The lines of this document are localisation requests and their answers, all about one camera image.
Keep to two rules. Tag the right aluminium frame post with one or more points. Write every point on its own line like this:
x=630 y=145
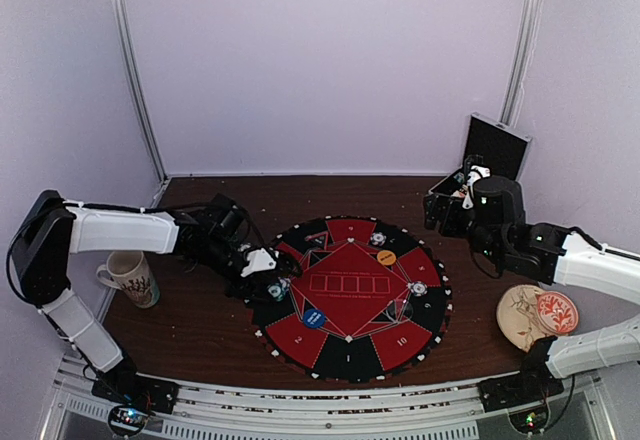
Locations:
x=524 y=47

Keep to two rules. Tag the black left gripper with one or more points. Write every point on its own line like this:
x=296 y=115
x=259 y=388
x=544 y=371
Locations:
x=250 y=288

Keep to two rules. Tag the cream floral plate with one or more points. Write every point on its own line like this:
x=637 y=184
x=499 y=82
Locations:
x=517 y=316

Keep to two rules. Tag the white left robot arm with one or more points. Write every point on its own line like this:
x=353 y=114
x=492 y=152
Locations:
x=37 y=266

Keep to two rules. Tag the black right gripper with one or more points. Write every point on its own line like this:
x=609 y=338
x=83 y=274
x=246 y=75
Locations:
x=434 y=214

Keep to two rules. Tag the blue small blind button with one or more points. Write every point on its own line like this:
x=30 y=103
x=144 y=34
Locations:
x=314 y=319

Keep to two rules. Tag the clear round dealer button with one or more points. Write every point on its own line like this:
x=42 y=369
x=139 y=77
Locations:
x=399 y=311

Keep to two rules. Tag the orange big blind button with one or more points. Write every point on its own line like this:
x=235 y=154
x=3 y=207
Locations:
x=386 y=257

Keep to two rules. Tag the white floral ceramic mug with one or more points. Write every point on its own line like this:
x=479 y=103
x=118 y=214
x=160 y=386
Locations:
x=130 y=273

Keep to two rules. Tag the blue cream chips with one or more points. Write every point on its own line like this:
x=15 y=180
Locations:
x=285 y=284

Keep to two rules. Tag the round red black poker mat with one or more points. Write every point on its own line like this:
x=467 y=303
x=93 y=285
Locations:
x=357 y=344

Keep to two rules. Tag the orange patterned small plate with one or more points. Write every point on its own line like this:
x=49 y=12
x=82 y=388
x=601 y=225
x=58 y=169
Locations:
x=557 y=313

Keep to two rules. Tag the green chips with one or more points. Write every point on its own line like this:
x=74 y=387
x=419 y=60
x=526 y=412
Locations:
x=276 y=292

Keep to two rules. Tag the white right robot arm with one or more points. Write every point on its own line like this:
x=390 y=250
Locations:
x=488 y=213

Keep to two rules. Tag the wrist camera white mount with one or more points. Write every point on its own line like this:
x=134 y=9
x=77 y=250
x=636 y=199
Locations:
x=474 y=169
x=259 y=260

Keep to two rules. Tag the aluminium frame post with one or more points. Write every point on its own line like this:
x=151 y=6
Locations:
x=524 y=47
x=136 y=90

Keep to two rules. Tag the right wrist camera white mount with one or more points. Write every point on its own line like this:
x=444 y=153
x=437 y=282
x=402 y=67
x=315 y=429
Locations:
x=474 y=169

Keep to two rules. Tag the chip stack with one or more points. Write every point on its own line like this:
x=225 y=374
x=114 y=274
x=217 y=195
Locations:
x=417 y=289
x=378 y=238

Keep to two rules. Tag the left aluminium frame post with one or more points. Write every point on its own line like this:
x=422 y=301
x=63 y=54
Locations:
x=136 y=90

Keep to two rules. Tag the black triangular all-in marker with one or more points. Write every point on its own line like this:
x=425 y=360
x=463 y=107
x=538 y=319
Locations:
x=318 y=240

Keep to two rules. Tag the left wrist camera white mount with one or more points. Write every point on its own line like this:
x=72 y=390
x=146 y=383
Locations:
x=259 y=260

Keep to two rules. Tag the aluminium poker case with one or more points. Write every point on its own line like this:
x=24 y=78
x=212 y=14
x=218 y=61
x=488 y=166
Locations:
x=491 y=144

